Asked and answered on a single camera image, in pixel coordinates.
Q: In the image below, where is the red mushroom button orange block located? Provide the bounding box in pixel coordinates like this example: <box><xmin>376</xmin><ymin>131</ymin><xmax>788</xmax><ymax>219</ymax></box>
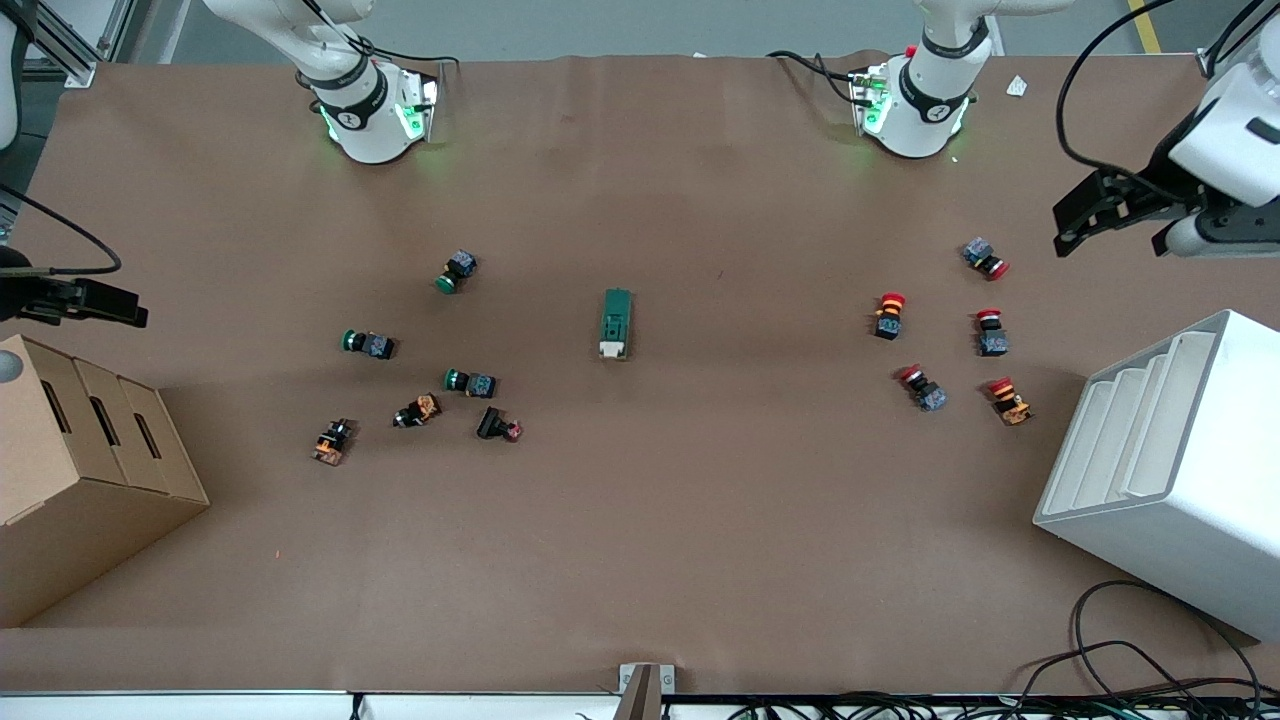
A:
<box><xmin>987</xmin><ymin>376</ymin><xmax>1033</xmax><ymax>427</ymax></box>

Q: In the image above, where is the brown cardboard box with slots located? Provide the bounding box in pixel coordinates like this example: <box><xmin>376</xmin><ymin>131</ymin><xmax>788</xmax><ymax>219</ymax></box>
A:
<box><xmin>0</xmin><ymin>334</ymin><xmax>211</xmax><ymax>629</ymax></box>

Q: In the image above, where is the white stepped plastic rack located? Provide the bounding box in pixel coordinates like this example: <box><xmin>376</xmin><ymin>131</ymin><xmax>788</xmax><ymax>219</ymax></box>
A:
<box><xmin>1033</xmin><ymin>309</ymin><xmax>1280</xmax><ymax>643</ymax></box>

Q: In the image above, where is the aluminium frame profile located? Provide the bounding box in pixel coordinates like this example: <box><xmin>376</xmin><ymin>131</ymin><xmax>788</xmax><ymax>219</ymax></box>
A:
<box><xmin>20</xmin><ymin>0</ymin><xmax>136</xmax><ymax>89</ymax></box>

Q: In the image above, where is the black left arm base cable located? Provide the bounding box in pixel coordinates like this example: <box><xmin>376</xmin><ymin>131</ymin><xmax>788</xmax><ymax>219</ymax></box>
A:
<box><xmin>767</xmin><ymin>50</ymin><xmax>873</xmax><ymax>107</ymax></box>

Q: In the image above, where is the black looped cable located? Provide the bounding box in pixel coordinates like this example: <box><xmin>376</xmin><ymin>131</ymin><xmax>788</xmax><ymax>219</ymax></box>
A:
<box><xmin>1015</xmin><ymin>580</ymin><xmax>1266</xmax><ymax>701</ymax></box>

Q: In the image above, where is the black cable bundle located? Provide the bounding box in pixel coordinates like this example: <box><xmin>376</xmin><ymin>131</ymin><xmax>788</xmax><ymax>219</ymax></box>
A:
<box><xmin>730</xmin><ymin>688</ymin><xmax>1280</xmax><ymax>720</ymax></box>

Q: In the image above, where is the grey metal table bracket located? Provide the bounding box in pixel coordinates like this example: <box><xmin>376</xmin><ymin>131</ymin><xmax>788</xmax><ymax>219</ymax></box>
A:
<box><xmin>618</xmin><ymin>663</ymin><xmax>676</xmax><ymax>720</ymax></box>

